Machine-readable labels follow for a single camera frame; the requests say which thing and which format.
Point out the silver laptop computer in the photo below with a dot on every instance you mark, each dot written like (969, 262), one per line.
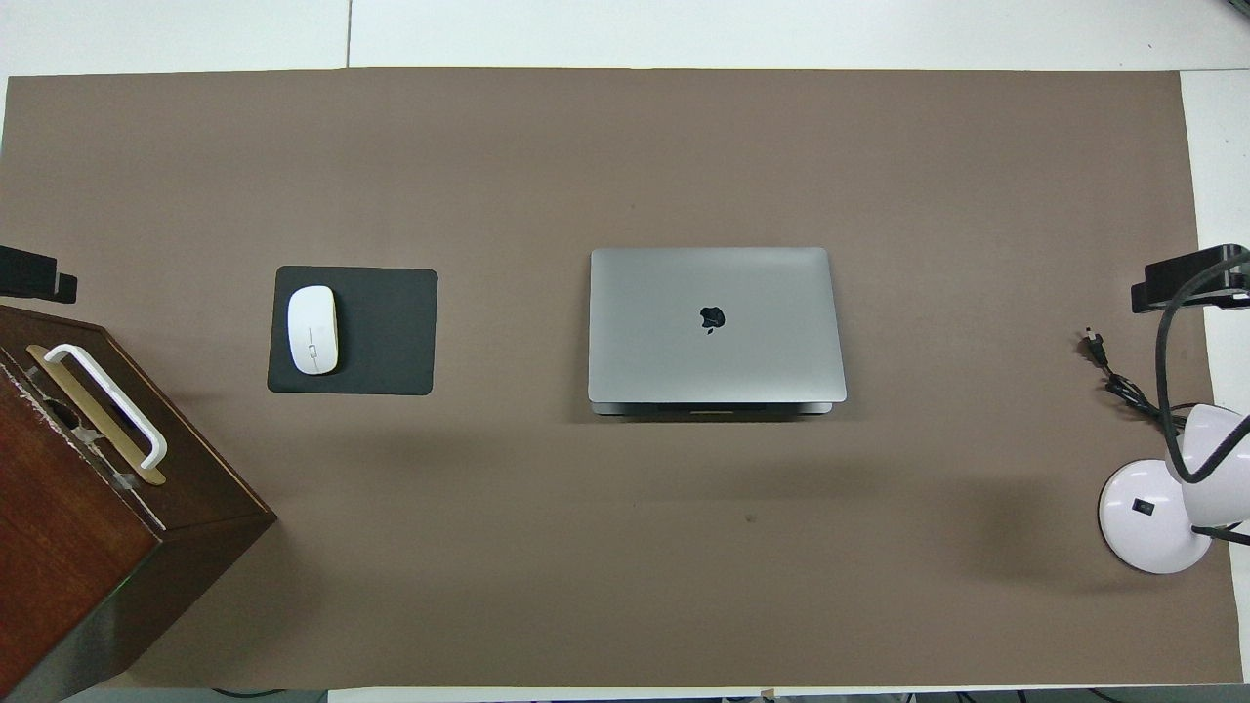
(664, 332)

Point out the black mouse pad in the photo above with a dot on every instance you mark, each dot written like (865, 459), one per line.
(391, 332)

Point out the dark brown wooden box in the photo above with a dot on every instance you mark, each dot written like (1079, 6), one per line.
(59, 547)

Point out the white computer mouse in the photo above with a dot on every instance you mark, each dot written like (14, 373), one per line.
(312, 327)

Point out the black bracket with small foot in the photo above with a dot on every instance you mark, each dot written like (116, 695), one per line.
(24, 273)

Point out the black stepped bracket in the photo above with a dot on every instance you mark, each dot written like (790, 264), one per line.
(1182, 278)

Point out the white desk lamp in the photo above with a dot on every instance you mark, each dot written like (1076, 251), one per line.
(1143, 527)

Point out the brown table mat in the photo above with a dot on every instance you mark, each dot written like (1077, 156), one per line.
(586, 146)

